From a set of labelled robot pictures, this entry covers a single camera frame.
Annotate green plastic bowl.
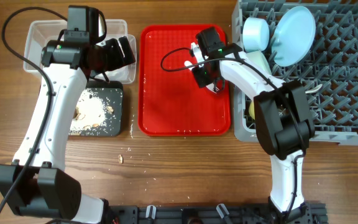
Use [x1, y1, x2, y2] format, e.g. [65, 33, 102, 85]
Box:
[247, 50, 272, 75]

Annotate yellow plastic cup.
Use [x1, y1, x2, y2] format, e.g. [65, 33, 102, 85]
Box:
[249, 101, 255, 119]

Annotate light blue plastic bowl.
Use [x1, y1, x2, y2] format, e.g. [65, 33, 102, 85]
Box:
[242, 17, 270, 52]

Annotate rice and food scraps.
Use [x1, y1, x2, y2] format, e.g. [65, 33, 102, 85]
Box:
[69, 88, 124, 136]

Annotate light blue plastic plate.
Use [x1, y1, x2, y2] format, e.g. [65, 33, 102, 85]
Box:
[272, 6, 316, 67]

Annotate cream plastic spoon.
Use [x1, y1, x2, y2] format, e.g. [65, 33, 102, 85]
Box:
[305, 84, 323, 94]

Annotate pink plastic fork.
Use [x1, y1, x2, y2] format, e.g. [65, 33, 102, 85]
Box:
[206, 83, 222, 93]

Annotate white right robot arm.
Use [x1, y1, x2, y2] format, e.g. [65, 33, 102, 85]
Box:
[185, 43, 315, 219]

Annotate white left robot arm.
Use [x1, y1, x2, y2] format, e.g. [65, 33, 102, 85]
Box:
[0, 37, 135, 223]

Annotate black food waste tray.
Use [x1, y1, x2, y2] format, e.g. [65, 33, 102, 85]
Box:
[39, 80, 124, 138]

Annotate clear plastic waste bin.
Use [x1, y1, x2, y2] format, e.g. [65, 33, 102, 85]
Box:
[24, 19, 137, 84]

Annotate grey dishwasher rack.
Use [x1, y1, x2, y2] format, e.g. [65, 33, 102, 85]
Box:
[232, 0, 358, 146]

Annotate red plastic tray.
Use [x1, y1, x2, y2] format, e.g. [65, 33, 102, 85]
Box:
[138, 24, 231, 136]

